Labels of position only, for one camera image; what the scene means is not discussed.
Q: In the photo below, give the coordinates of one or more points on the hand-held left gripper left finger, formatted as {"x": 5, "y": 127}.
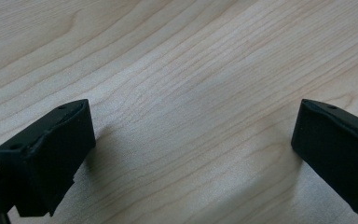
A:
{"x": 49, "y": 161}

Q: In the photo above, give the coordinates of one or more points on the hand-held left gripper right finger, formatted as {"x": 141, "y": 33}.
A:
{"x": 335, "y": 155}

